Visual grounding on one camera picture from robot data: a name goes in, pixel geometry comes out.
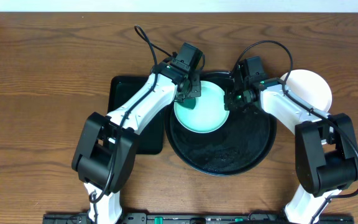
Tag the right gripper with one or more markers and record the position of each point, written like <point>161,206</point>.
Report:
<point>229,104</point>

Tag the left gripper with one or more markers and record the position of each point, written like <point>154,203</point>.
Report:
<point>190,92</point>

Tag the green sponge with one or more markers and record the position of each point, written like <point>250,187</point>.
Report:
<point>189,103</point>

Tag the light green plate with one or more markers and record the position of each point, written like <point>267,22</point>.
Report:
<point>209,113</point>

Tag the white plate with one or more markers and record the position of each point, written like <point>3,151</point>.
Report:
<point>310,88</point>

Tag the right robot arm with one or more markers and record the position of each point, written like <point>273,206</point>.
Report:
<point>326,152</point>

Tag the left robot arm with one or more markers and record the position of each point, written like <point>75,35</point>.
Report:
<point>105,153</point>

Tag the black round tray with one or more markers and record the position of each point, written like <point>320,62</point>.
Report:
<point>239,145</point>

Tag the black rectangular tray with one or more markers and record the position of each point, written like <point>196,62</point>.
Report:
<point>122,89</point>

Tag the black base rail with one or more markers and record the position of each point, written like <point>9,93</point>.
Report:
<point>142,218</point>

